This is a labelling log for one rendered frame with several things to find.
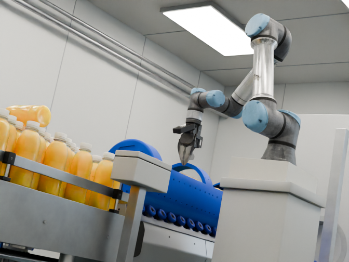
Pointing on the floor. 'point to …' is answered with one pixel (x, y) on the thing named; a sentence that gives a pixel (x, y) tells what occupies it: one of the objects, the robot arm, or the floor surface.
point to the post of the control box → (131, 224)
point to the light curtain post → (334, 195)
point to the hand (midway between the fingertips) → (183, 162)
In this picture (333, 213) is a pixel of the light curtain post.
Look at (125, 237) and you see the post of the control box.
